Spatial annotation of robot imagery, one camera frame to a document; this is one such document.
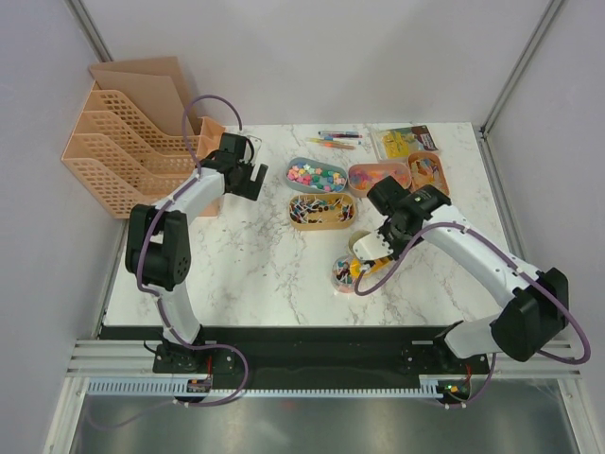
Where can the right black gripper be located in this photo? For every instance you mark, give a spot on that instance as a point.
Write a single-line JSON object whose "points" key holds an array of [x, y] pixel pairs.
{"points": [[384, 232]]}

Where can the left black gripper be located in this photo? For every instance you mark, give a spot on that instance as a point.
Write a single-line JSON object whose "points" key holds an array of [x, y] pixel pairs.
{"points": [[250, 189]]}

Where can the grey tray of colourful candies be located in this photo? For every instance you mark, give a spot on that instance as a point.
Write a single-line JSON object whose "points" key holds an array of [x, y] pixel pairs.
{"points": [[313, 177]]}

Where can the round gold jar lid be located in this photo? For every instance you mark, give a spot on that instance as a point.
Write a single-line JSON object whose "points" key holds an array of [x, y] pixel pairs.
{"points": [[356, 236]]}

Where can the pink tray of gummy candies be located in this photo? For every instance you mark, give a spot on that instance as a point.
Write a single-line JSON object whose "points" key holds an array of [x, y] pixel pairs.
{"points": [[362, 177]]}

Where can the tan tray of lollipops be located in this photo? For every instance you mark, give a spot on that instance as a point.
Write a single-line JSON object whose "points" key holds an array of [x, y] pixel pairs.
{"points": [[320, 212]]}

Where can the clear glass jar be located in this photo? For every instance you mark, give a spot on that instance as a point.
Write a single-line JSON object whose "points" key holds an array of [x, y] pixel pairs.
{"points": [[345, 272]]}

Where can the yellow plastic scoop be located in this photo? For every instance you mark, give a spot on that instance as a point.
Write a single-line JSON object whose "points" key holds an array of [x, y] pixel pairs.
{"points": [[373, 266]]}

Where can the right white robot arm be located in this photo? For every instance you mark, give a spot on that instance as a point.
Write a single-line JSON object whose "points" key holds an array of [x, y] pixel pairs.
{"points": [[534, 303]]}

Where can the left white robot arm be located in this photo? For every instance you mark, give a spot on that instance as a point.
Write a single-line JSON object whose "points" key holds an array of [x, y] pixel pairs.
{"points": [[158, 251]]}

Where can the coloured pens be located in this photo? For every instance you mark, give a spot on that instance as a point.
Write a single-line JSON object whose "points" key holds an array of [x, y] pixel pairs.
{"points": [[337, 139]]}

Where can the peach mesh file organizer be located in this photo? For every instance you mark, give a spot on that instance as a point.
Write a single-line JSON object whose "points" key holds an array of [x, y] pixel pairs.
{"points": [[137, 136]]}

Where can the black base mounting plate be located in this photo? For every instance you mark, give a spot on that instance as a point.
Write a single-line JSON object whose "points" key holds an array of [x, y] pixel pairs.
{"points": [[229, 366]]}

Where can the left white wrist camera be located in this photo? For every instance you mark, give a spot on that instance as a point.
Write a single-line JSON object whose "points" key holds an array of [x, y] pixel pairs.
{"points": [[255, 144]]}

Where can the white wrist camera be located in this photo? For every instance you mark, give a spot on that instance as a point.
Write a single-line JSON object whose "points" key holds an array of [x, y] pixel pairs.
{"points": [[372, 247], [255, 144]]}

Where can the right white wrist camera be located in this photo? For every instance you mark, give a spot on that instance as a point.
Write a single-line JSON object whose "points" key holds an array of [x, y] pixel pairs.
{"points": [[372, 247]]}

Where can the aluminium frame rail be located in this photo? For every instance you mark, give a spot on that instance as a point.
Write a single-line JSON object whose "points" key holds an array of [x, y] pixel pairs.
{"points": [[415, 358]]}

